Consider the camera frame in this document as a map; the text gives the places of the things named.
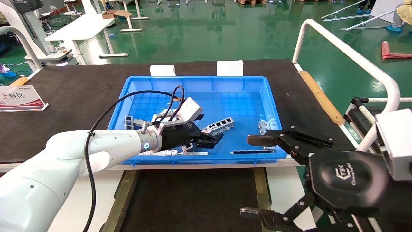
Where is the acrylic sign card red print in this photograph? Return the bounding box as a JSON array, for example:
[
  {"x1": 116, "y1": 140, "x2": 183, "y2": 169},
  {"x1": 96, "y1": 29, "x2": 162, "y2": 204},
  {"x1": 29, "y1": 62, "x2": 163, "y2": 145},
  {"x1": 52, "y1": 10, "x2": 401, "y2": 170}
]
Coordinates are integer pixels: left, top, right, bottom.
[{"x1": 0, "y1": 85, "x2": 49, "y2": 112}]

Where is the white table edge beam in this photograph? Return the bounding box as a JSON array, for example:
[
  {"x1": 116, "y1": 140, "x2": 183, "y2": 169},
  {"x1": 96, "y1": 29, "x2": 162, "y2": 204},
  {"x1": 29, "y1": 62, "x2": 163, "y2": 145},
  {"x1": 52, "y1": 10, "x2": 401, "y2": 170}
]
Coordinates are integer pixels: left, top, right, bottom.
[{"x1": 109, "y1": 158, "x2": 310, "y2": 171}]

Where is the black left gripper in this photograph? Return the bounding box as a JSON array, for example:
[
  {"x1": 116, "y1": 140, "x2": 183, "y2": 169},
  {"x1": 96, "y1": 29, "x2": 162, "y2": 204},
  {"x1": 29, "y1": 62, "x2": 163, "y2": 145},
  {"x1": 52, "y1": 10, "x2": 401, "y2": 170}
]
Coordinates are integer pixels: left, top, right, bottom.
[{"x1": 160, "y1": 113, "x2": 224, "y2": 152}]

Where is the white background robot stand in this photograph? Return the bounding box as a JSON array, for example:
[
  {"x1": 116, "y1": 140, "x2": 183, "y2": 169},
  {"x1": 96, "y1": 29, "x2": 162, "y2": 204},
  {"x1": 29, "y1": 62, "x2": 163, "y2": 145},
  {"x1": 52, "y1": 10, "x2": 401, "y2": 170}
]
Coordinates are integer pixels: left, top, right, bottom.
[{"x1": 0, "y1": 0, "x2": 78, "y2": 67}]

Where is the aluminium profile bar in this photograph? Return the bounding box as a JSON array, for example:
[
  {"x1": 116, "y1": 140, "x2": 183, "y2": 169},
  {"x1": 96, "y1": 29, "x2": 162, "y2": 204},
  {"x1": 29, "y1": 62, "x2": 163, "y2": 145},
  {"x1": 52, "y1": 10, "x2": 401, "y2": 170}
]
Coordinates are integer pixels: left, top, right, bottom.
[
  {"x1": 321, "y1": 0, "x2": 368, "y2": 20},
  {"x1": 340, "y1": 10, "x2": 395, "y2": 32}
]

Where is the black cart with white tubes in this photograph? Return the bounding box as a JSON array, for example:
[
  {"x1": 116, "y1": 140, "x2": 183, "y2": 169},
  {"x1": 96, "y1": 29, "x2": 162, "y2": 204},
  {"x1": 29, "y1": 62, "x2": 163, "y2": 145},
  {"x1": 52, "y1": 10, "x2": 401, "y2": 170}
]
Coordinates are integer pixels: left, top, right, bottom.
[{"x1": 344, "y1": 97, "x2": 412, "y2": 144}]

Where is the wooden edge strip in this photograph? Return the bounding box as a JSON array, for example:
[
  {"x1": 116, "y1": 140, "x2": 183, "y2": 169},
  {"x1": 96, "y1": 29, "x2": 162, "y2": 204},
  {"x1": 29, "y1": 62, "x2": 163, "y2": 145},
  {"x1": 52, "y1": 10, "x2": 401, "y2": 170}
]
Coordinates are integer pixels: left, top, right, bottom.
[{"x1": 299, "y1": 71, "x2": 345, "y2": 126}]

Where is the open cardboard box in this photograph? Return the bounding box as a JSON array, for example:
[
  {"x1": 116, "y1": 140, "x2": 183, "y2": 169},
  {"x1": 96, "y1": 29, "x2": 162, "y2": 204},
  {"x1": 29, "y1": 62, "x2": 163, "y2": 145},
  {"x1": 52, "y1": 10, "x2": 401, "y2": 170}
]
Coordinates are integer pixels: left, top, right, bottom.
[{"x1": 102, "y1": 10, "x2": 133, "y2": 19}]

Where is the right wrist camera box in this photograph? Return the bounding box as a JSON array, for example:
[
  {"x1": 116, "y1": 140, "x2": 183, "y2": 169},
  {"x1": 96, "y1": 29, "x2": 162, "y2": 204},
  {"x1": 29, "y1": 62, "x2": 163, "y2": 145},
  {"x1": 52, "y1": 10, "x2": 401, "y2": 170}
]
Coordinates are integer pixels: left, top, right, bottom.
[{"x1": 375, "y1": 109, "x2": 412, "y2": 182}]

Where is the person in yellow garment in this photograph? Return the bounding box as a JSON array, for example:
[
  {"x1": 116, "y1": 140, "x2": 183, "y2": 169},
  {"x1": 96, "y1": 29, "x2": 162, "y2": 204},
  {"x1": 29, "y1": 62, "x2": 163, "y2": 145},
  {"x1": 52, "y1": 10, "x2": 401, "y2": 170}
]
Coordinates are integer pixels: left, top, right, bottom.
[{"x1": 386, "y1": 3, "x2": 412, "y2": 33}]

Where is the white tube railing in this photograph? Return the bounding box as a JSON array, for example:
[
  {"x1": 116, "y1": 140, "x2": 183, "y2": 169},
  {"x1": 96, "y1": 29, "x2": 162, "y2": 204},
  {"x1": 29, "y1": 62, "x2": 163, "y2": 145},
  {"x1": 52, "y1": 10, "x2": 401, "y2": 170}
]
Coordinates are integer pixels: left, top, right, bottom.
[{"x1": 292, "y1": 19, "x2": 401, "y2": 152}]

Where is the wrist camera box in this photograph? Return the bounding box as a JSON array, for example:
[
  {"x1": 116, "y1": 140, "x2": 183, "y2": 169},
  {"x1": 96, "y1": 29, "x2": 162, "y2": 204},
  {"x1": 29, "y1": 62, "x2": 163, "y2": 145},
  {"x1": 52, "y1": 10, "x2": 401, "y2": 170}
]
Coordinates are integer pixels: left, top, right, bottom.
[
  {"x1": 178, "y1": 97, "x2": 204, "y2": 125},
  {"x1": 375, "y1": 109, "x2": 412, "y2": 182}
]

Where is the folded silver metal bracket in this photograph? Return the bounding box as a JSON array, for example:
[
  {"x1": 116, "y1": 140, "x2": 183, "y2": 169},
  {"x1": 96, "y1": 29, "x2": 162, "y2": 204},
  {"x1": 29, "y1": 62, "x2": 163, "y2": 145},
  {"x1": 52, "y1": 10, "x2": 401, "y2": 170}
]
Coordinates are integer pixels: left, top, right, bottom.
[{"x1": 258, "y1": 121, "x2": 278, "y2": 151}]

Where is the white background table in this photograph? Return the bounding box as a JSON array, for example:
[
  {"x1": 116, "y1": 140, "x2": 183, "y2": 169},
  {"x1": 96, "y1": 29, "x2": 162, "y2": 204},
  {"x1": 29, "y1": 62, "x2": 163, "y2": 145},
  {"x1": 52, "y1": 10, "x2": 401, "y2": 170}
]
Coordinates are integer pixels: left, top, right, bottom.
[{"x1": 45, "y1": 13, "x2": 129, "y2": 65}]

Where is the blue plastic bin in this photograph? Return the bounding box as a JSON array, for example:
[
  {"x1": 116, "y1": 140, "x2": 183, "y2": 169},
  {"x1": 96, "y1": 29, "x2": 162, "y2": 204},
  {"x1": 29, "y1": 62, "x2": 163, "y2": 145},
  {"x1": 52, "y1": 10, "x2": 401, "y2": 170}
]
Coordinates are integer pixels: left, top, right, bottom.
[{"x1": 99, "y1": 76, "x2": 288, "y2": 166}]

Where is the dark thin metal strip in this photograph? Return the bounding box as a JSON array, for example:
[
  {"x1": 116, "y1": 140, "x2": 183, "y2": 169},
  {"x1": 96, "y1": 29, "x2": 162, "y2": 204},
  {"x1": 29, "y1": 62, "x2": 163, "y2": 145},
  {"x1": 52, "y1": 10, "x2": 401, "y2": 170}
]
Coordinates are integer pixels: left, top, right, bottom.
[{"x1": 230, "y1": 150, "x2": 275, "y2": 155}]

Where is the long thin silver metal part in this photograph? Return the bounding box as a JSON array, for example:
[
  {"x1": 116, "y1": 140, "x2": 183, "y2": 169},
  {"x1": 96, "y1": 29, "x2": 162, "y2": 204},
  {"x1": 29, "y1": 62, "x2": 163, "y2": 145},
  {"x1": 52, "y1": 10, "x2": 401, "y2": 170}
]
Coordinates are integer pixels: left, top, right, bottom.
[{"x1": 138, "y1": 150, "x2": 209, "y2": 156}]

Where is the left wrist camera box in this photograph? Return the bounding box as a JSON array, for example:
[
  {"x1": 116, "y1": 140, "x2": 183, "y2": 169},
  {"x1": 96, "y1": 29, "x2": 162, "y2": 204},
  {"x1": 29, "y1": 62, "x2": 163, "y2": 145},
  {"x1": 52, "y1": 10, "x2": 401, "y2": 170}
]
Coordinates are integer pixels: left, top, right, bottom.
[{"x1": 178, "y1": 97, "x2": 204, "y2": 125}]

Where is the grey curved tube railing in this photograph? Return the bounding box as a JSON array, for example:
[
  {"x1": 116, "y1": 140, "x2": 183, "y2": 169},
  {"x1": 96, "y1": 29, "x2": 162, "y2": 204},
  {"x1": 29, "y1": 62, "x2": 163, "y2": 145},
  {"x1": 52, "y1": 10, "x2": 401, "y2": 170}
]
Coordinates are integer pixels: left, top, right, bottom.
[{"x1": 0, "y1": 25, "x2": 44, "y2": 72}]

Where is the long flat grey metal part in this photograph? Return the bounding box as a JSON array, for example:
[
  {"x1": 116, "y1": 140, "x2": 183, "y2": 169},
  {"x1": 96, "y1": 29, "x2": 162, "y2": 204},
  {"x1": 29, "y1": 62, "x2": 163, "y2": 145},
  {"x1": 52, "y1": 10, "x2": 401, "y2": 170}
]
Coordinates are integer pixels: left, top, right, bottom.
[{"x1": 133, "y1": 118, "x2": 153, "y2": 129}]

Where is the red object on floor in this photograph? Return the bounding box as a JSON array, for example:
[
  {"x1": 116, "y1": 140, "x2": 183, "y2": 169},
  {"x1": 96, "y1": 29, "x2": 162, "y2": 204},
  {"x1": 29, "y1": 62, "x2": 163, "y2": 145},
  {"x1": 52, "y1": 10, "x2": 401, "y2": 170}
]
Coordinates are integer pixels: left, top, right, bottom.
[{"x1": 381, "y1": 41, "x2": 412, "y2": 60}]

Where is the black table mat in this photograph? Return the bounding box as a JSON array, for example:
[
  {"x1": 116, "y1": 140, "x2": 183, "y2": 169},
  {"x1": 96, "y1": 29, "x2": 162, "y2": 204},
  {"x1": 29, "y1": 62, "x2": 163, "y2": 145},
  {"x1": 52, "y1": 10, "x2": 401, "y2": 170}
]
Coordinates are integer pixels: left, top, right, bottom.
[{"x1": 0, "y1": 59, "x2": 356, "y2": 165}]

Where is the white foam block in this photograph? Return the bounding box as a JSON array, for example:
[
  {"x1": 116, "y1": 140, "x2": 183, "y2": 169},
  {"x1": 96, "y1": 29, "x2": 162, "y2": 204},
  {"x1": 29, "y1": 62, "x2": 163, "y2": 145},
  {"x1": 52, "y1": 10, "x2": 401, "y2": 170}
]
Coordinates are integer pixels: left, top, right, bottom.
[
  {"x1": 150, "y1": 65, "x2": 176, "y2": 77},
  {"x1": 217, "y1": 60, "x2": 244, "y2": 77}
]

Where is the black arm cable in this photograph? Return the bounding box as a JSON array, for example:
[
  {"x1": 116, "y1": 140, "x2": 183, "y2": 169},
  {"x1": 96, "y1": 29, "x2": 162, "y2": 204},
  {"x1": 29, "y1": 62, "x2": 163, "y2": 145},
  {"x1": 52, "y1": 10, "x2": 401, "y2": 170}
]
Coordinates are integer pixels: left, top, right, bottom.
[{"x1": 82, "y1": 85, "x2": 186, "y2": 232}]

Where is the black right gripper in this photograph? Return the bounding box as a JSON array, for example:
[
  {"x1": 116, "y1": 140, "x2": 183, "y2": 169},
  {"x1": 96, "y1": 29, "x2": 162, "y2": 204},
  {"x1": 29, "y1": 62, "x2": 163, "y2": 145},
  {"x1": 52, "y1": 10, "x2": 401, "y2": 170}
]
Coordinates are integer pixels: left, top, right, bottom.
[{"x1": 240, "y1": 126, "x2": 390, "y2": 232}]

